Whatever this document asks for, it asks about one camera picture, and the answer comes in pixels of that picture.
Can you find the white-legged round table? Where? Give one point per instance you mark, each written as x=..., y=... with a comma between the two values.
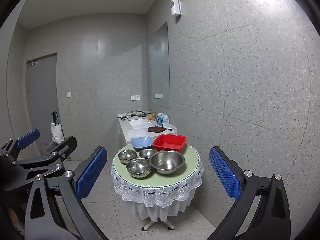
x=156, y=223

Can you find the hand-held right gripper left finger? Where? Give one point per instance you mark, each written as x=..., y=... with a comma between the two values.
x=91, y=172

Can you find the round table green cloth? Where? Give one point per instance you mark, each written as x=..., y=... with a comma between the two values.
x=160, y=187

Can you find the white tote bag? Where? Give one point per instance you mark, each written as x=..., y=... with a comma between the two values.
x=57, y=132

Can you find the door vent grille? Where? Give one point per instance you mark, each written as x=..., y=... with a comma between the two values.
x=50, y=147

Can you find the red plastic basin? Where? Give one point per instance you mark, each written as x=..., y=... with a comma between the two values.
x=170, y=143

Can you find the white sink counter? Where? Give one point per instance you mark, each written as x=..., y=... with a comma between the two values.
x=125, y=127

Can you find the medium steel bowl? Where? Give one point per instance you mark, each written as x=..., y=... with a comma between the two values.
x=138, y=167

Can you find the blue and white plastic bag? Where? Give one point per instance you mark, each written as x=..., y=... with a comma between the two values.
x=163, y=120

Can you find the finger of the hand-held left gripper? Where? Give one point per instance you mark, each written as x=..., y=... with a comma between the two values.
x=28, y=136
x=63, y=148

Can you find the brown cloth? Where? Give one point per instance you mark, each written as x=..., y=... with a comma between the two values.
x=156, y=129

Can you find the large steel bowl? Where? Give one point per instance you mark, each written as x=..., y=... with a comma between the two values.
x=167, y=161

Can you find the white double wall socket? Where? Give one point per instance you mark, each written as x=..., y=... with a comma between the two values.
x=135, y=97

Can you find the blue plastic bowl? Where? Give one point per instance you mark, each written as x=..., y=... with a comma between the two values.
x=141, y=143

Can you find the white wall dispenser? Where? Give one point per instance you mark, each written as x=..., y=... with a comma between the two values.
x=175, y=7

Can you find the orange soap box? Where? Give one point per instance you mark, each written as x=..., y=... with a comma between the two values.
x=150, y=116

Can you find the door closer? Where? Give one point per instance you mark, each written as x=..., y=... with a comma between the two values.
x=31, y=62

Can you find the small steel bowl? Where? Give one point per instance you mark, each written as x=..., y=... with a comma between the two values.
x=147, y=153
x=127, y=156

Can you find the wall mirror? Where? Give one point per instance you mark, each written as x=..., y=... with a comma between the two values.
x=160, y=67

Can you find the metal faucet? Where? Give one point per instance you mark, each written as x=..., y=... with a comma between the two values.
x=155, y=117

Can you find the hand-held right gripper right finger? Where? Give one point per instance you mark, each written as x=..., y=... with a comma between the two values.
x=225, y=172

